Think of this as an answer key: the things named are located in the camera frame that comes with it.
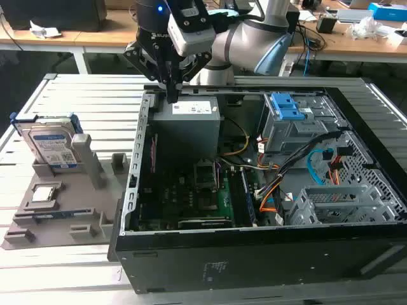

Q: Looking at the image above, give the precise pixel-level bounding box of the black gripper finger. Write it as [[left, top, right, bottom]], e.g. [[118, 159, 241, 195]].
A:
[[172, 51, 213, 104], [123, 40, 174, 104]]

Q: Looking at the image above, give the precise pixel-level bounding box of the hard disk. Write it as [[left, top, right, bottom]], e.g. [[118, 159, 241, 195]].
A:
[[9, 112, 84, 168]]

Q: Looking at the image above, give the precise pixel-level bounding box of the grey metal disk bay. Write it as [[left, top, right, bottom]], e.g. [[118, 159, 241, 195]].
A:
[[284, 184, 407, 225]]

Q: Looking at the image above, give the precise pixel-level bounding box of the long wooden desk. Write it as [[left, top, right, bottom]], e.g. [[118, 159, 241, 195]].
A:
[[0, 8, 223, 76]]

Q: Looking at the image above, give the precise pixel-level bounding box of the grey power supply unit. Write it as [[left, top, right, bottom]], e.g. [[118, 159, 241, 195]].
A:
[[148, 97, 222, 159]]

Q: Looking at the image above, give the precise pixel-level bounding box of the white power strip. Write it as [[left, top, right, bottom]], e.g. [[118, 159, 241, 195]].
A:
[[279, 59, 295, 77]]

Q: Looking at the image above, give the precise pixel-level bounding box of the blue plastic drive latch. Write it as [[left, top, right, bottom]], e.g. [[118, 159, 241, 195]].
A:
[[279, 107, 307, 121], [272, 91, 300, 111]]

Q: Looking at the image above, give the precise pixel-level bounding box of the metal socket cover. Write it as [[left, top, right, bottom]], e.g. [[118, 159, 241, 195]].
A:
[[193, 159, 220, 191]]

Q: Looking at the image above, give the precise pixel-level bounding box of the large black box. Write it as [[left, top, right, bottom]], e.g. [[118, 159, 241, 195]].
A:
[[0, 0, 107, 32]]

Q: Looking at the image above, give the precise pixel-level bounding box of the crumpled white paper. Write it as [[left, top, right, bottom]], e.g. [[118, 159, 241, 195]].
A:
[[29, 20, 61, 39]]

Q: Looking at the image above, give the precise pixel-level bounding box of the grey metal drive cage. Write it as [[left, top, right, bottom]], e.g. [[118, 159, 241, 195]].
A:
[[259, 93, 348, 156]]

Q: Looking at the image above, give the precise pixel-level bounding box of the CPU socket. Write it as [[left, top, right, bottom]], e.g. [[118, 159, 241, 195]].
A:
[[197, 193, 220, 212]]

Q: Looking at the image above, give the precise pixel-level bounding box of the small black box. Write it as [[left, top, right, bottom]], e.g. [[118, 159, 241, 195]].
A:
[[316, 15, 338, 34]]

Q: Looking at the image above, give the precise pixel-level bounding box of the green motherboard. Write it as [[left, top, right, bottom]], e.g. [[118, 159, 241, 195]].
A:
[[138, 158, 258, 231]]

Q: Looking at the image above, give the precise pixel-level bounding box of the black RAM slot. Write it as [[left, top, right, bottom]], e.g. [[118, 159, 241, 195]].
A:
[[229, 170, 248, 227]]

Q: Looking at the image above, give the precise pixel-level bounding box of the blue RAM stick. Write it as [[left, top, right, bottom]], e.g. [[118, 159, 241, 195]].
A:
[[240, 170, 257, 224]]

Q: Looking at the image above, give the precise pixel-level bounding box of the wooden desk with clutter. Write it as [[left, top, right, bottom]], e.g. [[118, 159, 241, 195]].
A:
[[286, 6, 407, 64]]

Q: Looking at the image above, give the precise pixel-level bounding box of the grey parts rack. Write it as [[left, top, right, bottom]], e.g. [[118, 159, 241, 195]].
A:
[[1, 133, 133, 252]]

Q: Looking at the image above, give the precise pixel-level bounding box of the black graphics card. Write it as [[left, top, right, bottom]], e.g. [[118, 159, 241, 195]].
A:
[[177, 217, 233, 229]]

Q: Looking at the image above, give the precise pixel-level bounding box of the silver CPU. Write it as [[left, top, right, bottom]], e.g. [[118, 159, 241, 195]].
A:
[[31, 186, 58, 203]]

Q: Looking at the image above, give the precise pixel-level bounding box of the grey laptop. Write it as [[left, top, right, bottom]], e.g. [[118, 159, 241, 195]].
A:
[[336, 8, 375, 24]]

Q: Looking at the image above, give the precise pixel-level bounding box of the clear plastic bag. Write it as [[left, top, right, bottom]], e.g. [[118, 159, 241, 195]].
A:
[[345, 15, 398, 41]]

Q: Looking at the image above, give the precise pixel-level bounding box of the white box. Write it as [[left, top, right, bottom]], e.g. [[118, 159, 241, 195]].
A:
[[378, 24, 407, 48]]

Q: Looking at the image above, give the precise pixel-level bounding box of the blue cardboard box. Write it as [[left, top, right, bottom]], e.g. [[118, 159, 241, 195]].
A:
[[368, 2, 407, 22]]

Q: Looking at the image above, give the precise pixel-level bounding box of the black open PC case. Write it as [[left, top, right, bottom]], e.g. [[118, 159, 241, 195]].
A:
[[107, 77, 407, 295]]

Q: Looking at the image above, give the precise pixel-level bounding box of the yellow wire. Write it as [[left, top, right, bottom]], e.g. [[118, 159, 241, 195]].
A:
[[221, 117, 251, 157]]

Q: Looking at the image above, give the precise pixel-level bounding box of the thin red wire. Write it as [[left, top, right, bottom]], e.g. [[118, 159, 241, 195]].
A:
[[151, 133, 159, 174]]

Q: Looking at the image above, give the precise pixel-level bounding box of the blue hanging cable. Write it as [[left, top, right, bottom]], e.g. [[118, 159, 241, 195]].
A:
[[302, 47, 312, 77]]

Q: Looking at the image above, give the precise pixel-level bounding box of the grey mixed wire bundle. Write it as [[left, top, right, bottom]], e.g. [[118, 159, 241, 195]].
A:
[[219, 157, 280, 172]]

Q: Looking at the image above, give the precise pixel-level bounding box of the black wire bundle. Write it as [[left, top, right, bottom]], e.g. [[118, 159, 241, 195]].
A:
[[254, 130, 346, 201]]

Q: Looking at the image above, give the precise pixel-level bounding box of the blue wire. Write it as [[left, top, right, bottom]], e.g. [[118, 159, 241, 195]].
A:
[[306, 147, 335, 187]]

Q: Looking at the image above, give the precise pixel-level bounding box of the orange red wire bundle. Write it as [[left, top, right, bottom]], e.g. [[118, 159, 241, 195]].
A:
[[328, 154, 343, 186]]

